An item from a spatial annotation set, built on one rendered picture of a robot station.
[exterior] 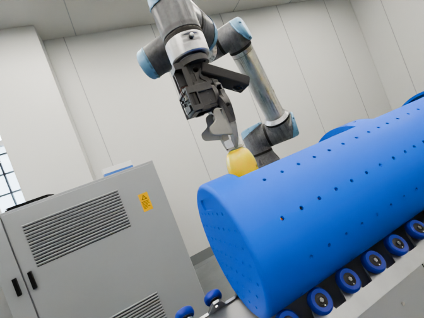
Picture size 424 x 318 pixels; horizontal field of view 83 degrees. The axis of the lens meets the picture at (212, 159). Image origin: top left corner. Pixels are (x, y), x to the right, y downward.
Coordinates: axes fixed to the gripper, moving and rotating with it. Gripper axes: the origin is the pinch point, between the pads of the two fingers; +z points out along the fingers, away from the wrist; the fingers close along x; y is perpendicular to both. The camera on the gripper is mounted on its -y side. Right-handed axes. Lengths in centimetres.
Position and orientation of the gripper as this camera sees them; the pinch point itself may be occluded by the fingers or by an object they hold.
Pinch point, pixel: (233, 142)
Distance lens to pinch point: 54.5
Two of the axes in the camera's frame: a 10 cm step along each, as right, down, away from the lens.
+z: 3.6, 9.3, 0.1
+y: -8.8, 3.5, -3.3
